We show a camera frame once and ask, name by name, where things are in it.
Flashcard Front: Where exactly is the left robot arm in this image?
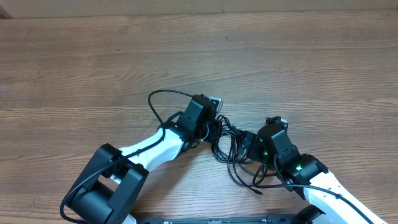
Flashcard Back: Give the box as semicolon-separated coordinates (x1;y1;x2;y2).
60;95;223;224

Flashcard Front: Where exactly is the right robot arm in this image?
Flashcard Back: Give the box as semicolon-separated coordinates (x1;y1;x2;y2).
236;116;383;223

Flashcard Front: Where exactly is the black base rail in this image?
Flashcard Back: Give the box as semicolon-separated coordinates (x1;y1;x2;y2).
137;214;295;224

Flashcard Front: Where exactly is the black usb cable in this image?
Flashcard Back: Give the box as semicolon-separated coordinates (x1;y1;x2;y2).
211;114;264;196

